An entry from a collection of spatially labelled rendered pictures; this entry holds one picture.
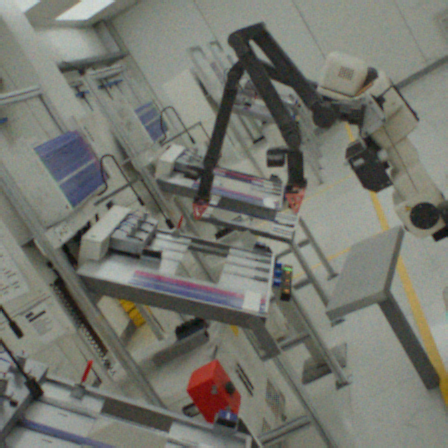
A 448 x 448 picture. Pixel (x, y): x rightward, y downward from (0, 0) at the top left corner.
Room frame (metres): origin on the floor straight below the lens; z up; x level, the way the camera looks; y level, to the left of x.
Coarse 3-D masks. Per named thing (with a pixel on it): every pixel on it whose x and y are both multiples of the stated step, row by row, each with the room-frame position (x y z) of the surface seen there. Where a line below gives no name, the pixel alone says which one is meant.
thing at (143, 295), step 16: (80, 272) 2.54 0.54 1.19; (96, 288) 2.52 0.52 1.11; (112, 288) 2.51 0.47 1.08; (128, 288) 2.49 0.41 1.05; (144, 288) 2.49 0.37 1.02; (144, 304) 2.49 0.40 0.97; (160, 304) 2.48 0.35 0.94; (176, 304) 2.47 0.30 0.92; (192, 304) 2.45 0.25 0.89; (208, 304) 2.44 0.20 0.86; (224, 320) 2.44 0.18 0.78; (240, 320) 2.42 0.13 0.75
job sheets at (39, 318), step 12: (0, 240) 2.57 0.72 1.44; (0, 252) 2.57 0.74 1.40; (0, 264) 2.58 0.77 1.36; (12, 264) 2.57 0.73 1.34; (0, 276) 2.58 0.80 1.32; (12, 276) 2.57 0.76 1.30; (0, 288) 2.59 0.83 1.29; (12, 288) 2.58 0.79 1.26; (24, 288) 2.56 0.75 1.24; (0, 300) 2.60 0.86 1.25; (12, 300) 2.59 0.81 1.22; (24, 312) 2.58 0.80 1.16; (36, 312) 2.58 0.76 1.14; (48, 312) 2.57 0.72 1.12; (36, 324) 2.58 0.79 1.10; (48, 324) 2.57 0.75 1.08; (48, 336) 2.58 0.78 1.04
